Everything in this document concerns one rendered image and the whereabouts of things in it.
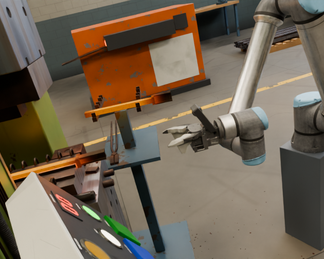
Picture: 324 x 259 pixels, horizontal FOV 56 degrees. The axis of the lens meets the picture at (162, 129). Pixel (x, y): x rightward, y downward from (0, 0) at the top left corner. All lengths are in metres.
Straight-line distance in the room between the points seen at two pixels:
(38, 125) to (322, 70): 1.15
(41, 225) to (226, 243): 1.64
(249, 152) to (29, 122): 0.87
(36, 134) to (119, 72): 3.34
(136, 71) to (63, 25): 4.22
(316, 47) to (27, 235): 1.12
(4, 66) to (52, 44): 7.72
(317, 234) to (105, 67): 3.53
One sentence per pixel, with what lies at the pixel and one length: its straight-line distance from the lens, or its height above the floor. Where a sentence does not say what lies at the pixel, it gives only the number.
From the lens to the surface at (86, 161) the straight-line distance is 1.12.
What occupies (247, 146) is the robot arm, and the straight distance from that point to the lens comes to 1.17.
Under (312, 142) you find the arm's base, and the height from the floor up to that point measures 0.65.
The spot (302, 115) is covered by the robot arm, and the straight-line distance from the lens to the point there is 1.63.
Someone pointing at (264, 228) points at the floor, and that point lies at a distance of 2.13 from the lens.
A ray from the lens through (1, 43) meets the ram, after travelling 0.87.
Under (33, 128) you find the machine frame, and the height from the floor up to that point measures 1.08.
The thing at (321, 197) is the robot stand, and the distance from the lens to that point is 1.79.
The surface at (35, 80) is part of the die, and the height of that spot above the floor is 1.32.
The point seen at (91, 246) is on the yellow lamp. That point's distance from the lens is 0.46.
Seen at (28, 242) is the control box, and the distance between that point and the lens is 0.53.
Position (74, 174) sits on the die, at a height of 0.99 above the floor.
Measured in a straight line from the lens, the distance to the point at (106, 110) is 1.45.
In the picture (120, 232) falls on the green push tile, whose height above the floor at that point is 1.04.
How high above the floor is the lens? 1.46
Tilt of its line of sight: 23 degrees down
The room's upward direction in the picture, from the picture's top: 13 degrees counter-clockwise
